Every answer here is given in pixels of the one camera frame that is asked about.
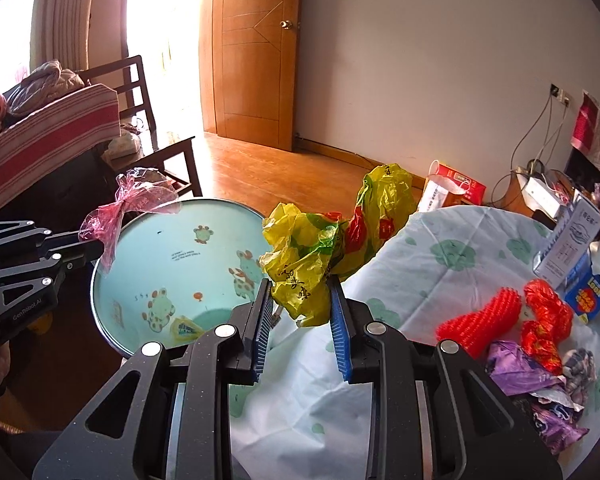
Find yellow snack wrapper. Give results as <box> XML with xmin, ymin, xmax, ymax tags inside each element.
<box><xmin>170</xmin><ymin>315</ymin><xmax>206</xmax><ymax>346</ymax></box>

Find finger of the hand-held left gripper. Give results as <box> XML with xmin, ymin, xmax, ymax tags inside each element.
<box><xmin>0</xmin><ymin>219</ymin><xmax>105</xmax><ymax>272</ymax></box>
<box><xmin>0</xmin><ymin>255</ymin><xmax>88</xmax><ymax>302</ymax></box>

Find black floor cable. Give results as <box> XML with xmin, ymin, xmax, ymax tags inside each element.
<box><xmin>295</xmin><ymin>132</ymin><xmax>381</xmax><ymax>167</ymax></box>

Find wall socket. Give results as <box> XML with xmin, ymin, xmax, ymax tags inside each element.
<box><xmin>550</xmin><ymin>82</ymin><xmax>573</xmax><ymax>108</ymax></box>

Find purple wrapper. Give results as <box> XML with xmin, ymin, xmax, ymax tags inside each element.
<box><xmin>485</xmin><ymin>340</ymin><xmax>566</xmax><ymax>401</ymax></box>

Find pink plastic bag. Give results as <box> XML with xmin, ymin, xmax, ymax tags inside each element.
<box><xmin>78</xmin><ymin>167</ymin><xmax>181</xmax><ymax>276</ymax></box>

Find striped curtain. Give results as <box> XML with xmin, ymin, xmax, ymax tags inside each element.
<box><xmin>30</xmin><ymin>0</ymin><xmax>133</xmax><ymax>73</ymax></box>

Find white electronics box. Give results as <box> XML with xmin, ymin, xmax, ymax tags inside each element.
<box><xmin>524</xmin><ymin>175</ymin><xmax>563</xmax><ymax>218</ymax></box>

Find blue snack packet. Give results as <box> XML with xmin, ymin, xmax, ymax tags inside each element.
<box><xmin>562</xmin><ymin>255</ymin><xmax>600</xmax><ymax>323</ymax></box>

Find white cable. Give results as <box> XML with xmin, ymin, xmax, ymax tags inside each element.
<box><xmin>535</xmin><ymin>105</ymin><xmax>567</xmax><ymax>161</ymax></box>

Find wooden cabinet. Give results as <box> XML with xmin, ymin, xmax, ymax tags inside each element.
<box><xmin>492</xmin><ymin>170</ymin><xmax>537</xmax><ymax>217</ymax></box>

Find grey cable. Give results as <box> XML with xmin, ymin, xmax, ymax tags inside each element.
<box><xmin>510</xmin><ymin>92</ymin><xmax>556</xmax><ymax>176</ymax></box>

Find yellow plastic bag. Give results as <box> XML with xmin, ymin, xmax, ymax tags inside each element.
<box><xmin>259</xmin><ymin>163</ymin><xmax>415</xmax><ymax>328</ymax></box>

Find shiny red plastic bag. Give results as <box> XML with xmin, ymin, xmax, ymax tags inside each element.
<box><xmin>524</xmin><ymin>280</ymin><xmax>574</xmax><ymax>333</ymax></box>

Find red foam net sleeve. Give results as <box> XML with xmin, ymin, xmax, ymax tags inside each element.
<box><xmin>436</xmin><ymin>287</ymin><xmax>522</xmax><ymax>358</ymax></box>

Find cartoon-printed round basin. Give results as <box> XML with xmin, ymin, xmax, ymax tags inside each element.
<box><xmin>90</xmin><ymin>197</ymin><xmax>281</xmax><ymax>361</ymax></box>

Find white green-printed tablecloth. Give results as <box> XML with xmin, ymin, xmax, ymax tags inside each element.
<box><xmin>227</xmin><ymin>205</ymin><xmax>600</xmax><ymax>480</ymax></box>

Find red hanging cloth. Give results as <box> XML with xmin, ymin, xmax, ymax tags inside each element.
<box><xmin>570</xmin><ymin>91</ymin><xmax>600</xmax><ymax>181</ymax></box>

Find dark wooden chair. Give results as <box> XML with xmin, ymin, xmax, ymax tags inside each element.
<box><xmin>77</xmin><ymin>55</ymin><xmax>203</xmax><ymax>196</ymax></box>

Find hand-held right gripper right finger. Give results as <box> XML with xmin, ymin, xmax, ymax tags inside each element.
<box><xmin>327</xmin><ymin>277</ymin><xmax>563</xmax><ymax>480</ymax></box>

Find red gold-printed plastic bag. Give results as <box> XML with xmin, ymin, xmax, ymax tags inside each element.
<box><xmin>521</xmin><ymin>320</ymin><xmax>564</xmax><ymax>376</ymax></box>

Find puffy jacket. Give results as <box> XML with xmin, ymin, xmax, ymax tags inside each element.
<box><xmin>5</xmin><ymin>60</ymin><xmax>91</xmax><ymax>113</ymax></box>

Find white blue milk carton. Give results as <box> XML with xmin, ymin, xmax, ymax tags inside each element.
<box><xmin>532</xmin><ymin>192</ymin><xmax>600</xmax><ymax>286</ymax></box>

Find purple snack packet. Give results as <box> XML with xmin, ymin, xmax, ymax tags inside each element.
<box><xmin>525</xmin><ymin>400</ymin><xmax>591</xmax><ymax>458</ymax></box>

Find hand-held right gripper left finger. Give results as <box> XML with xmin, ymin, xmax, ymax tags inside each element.
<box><xmin>35</xmin><ymin>277</ymin><xmax>276</xmax><ymax>480</ymax></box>

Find white paper bag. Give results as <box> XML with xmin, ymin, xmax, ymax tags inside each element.
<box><xmin>419</xmin><ymin>160</ymin><xmax>468</xmax><ymax>211</ymax></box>

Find wooden door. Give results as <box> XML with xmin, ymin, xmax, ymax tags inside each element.
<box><xmin>202</xmin><ymin>0</ymin><xmax>303</xmax><ymax>153</ymax></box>

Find grey checked wrapper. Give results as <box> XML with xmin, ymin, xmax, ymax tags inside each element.
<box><xmin>562</xmin><ymin>347</ymin><xmax>600</xmax><ymax>406</ymax></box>

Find red gift box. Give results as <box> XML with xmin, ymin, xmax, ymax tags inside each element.
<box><xmin>432</xmin><ymin>162</ymin><xmax>487</xmax><ymax>206</ymax></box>

